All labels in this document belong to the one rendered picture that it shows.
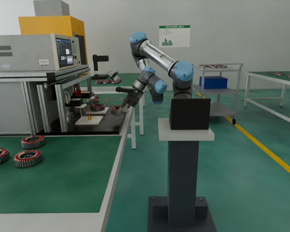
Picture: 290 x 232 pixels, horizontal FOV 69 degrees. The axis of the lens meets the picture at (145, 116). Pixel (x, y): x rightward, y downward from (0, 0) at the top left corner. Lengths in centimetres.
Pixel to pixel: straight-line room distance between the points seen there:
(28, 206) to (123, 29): 622
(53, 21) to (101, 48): 202
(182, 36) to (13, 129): 588
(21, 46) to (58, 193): 92
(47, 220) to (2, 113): 85
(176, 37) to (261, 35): 250
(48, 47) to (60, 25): 380
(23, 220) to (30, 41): 99
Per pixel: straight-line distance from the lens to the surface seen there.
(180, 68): 130
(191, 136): 127
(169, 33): 673
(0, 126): 149
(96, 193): 80
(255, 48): 742
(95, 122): 141
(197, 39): 685
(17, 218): 79
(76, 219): 72
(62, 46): 148
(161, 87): 126
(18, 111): 140
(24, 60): 147
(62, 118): 132
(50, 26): 527
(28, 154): 113
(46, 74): 127
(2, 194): 93
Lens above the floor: 122
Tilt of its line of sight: 17 degrees down
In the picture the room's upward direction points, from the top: 1 degrees counter-clockwise
